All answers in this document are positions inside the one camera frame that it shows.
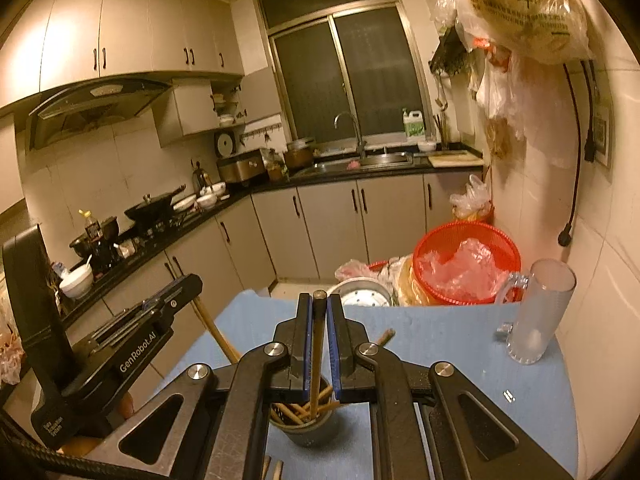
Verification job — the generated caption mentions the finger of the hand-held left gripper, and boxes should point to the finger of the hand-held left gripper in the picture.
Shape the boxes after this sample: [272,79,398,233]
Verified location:
[159,273,203,297]
[141,287,196,322]

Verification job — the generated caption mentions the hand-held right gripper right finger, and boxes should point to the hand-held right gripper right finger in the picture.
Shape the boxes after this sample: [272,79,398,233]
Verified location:
[325,292,576,480]

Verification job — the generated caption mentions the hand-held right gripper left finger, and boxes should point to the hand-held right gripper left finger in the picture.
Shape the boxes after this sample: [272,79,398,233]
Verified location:
[85,292,316,480]

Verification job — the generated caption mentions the black plastic cup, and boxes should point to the black plastic cup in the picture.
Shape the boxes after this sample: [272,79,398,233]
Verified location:
[268,375,342,449]

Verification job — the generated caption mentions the person's left hand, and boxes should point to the person's left hand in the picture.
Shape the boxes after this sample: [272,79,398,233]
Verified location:
[65,390,137,457]

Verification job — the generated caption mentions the white metal steamer pot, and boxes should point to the white metal steamer pot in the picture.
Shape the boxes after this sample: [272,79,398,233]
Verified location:
[326,277,394,309]

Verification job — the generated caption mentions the black kitchen countertop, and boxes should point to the black kitchen countertop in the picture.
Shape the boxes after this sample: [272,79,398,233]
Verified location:
[50,147,485,313]

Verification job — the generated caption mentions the black wok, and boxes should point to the black wok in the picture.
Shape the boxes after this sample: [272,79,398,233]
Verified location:
[123,184,187,224]

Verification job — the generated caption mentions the white dishes beside stove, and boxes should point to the white dishes beside stove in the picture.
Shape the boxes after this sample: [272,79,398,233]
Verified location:
[171,184,232,213]

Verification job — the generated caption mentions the large white bowl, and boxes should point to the large white bowl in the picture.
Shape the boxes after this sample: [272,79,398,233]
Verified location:
[58,264,95,301]

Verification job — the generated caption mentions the black stock pot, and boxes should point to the black stock pot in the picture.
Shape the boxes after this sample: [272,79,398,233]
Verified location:
[69,216,122,263]

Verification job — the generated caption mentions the dark bottle with yellow cap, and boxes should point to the dark bottle with yellow cap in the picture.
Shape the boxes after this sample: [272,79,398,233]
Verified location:
[81,209,104,257]

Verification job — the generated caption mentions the black kettle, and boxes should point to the black kettle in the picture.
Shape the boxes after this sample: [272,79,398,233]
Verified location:
[191,160,212,192]

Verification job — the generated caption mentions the blue tablecloth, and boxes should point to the blue tablecloth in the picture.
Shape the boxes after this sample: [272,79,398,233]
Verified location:
[165,290,579,480]

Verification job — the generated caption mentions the lower kitchen cabinets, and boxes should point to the lower kitchen cabinets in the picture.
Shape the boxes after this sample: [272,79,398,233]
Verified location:
[0,169,487,386]

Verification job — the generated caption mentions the kitchen cabinets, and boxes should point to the kitchen cabinets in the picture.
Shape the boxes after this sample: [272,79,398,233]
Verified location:
[0,169,487,386]
[0,0,247,147]

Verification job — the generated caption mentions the crumpled bag in basket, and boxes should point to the crumpled bag in basket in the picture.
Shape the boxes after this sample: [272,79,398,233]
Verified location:
[418,238,507,302]

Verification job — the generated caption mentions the brown cooking pot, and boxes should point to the brown cooking pot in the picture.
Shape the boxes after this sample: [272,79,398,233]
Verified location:
[284,137,317,171]

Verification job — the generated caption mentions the open dish shelf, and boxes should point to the open dish shelf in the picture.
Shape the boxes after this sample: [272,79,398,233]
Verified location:
[210,82,247,128]

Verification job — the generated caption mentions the red plastic basket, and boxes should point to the red plastic basket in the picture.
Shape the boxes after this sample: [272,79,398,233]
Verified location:
[367,224,522,307]

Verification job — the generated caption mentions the black range hood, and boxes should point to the black range hood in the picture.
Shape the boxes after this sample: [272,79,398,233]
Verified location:
[26,76,174,152]

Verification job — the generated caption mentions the steel sink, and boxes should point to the steel sink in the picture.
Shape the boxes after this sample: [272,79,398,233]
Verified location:
[299,151,414,175]

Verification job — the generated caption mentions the frosted glass mug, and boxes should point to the frosted glass mug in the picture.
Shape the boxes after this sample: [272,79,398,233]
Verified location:
[495,258,577,365]

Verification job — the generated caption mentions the yellowish plastic bag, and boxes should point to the yellowish plastic bag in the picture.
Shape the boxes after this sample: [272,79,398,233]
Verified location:
[448,174,494,224]

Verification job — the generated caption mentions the metal faucet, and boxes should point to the metal faucet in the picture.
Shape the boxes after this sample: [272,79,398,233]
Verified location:
[333,112,367,159]

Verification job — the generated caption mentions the wooden cutting board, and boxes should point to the wooden cutting board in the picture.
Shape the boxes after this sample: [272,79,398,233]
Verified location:
[428,152,485,169]

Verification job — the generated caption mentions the green detergent bottle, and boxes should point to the green detergent bottle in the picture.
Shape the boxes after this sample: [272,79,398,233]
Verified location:
[402,108,425,139]

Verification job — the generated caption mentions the upper kitchen cabinets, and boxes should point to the upper kitchen cabinets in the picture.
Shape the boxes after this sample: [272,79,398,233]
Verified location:
[0,0,247,147]

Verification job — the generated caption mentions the kitchen window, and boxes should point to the kitchen window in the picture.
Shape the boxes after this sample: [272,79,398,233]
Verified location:
[256,0,437,147]

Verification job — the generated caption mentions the white hanging plastic bags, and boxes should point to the white hanging plastic bags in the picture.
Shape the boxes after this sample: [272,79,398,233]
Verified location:
[474,49,568,170]

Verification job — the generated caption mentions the dark hanging cloth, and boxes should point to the dark hanging cloth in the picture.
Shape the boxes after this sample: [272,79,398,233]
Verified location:
[428,24,477,77]

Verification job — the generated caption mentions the plastic bag of flatbread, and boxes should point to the plastic bag of flatbread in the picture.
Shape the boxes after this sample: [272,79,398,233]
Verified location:
[453,0,594,66]

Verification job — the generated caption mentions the black braided cable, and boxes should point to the black braided cable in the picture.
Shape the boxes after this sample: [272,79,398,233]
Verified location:
[0,407,106,480]

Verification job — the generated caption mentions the wall hook rail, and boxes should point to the wall hook rail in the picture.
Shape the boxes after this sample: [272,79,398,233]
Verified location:
[239,126,282,144]

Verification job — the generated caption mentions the black cable with plug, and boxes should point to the black cable with plug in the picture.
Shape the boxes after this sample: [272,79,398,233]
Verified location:
[557,61,585,248]

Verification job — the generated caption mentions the wall socket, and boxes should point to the wall socket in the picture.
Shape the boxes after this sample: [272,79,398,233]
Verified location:
[584,104,614,169]

